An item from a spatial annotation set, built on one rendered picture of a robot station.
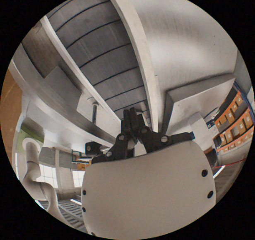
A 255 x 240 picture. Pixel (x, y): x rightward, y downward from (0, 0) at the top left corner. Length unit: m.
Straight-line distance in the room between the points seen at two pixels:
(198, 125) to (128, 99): 0.35
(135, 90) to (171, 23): 0.18
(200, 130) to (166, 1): 0.46
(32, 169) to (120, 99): 0.60
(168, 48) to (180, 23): 0.08
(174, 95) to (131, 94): 0.14
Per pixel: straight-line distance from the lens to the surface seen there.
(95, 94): 0.15
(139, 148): 0.16
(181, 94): 0.26
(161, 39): 0.19
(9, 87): 0.23
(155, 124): 0.20
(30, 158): 0.66
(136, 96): 0.16
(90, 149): 0.16
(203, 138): 0.42
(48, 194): 0.55
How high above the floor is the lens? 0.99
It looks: 36 degrees down
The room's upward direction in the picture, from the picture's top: 167 degrees clockwise
